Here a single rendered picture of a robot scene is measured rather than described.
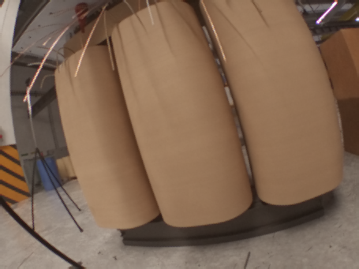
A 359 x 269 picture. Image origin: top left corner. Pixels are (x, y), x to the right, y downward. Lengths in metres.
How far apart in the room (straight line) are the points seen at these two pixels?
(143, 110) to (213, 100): 0.24
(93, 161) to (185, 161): 0.41
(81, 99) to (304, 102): 0.86
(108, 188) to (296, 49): 0.90
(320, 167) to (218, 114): 0.41
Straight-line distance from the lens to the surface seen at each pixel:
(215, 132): 0.57
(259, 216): 0.83
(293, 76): 0.60
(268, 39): 0.62
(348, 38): 1.44
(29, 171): 8.87
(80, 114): 0.81
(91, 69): 0.84
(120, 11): 0.94
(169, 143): 0.58
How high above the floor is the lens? 0.58
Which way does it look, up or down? 2 degrees down
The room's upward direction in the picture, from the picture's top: 17 degrees counter-clockwise
